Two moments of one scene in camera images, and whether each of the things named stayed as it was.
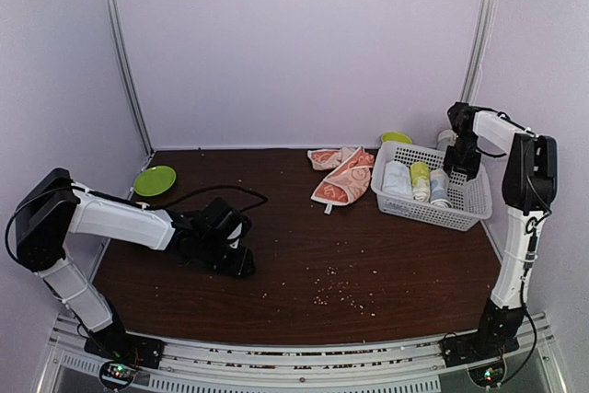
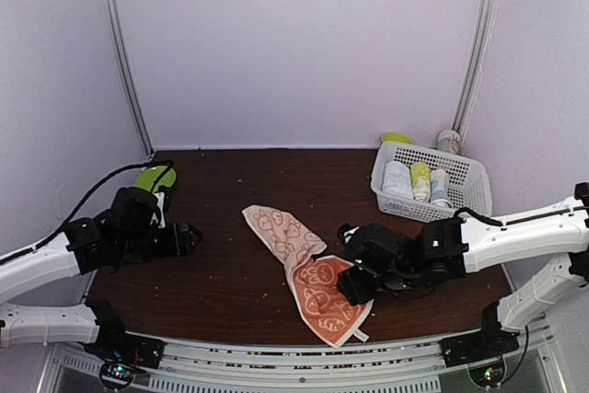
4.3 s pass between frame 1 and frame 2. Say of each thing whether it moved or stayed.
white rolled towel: stayed
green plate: stayed
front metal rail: stayed
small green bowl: stayed
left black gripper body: moved
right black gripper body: moved
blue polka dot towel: stayed
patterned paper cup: stayed
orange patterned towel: moved
